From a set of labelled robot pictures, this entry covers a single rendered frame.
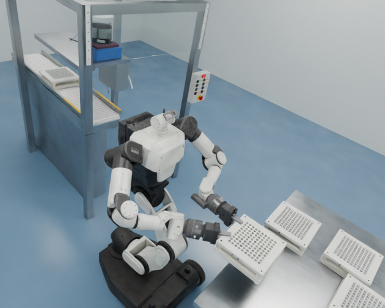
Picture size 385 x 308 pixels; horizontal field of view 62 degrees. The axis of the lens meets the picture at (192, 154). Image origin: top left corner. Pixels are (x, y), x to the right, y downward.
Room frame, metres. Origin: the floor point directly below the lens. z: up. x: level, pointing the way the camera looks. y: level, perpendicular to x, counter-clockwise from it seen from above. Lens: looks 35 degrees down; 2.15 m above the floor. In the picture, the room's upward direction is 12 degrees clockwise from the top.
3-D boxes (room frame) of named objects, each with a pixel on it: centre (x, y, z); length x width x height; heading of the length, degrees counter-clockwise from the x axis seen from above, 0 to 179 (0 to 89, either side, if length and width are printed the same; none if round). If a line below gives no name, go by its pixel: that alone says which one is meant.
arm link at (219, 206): (1.18, -0.22, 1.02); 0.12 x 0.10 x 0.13; 50
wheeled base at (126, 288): (1.34, 0.16, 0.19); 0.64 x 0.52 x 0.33; 58
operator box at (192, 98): (2.59, 0.07, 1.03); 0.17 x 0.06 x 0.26; 142
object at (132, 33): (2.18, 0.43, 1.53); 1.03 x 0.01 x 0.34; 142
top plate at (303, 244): (1.31, -0.63, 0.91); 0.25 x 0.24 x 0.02; 148
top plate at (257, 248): (1.01, -0.36, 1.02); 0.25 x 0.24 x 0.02; 148
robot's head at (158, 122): (1.34, 0.18, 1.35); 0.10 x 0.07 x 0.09; 148
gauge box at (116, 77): (2.14, 0.68, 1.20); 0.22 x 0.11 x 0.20; 52
